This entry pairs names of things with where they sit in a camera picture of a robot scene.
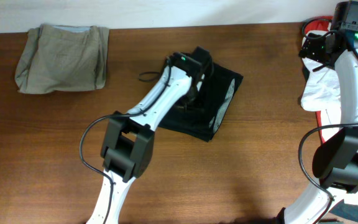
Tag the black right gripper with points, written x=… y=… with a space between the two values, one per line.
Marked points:
x=311 y=49

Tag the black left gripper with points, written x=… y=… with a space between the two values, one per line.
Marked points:
x=199 y=99

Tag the black shorts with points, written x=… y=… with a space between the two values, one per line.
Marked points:
x=203 y=117

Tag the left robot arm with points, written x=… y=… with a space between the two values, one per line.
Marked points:
x=129 y=138

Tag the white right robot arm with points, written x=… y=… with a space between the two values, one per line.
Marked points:
x=334 y=178

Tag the white shirt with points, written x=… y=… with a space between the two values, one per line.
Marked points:
x=322 y=95

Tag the folded khaki shorts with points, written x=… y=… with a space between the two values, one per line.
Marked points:
x=63 y=58

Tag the dark grey garment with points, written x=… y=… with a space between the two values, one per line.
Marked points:
x=346 y=211

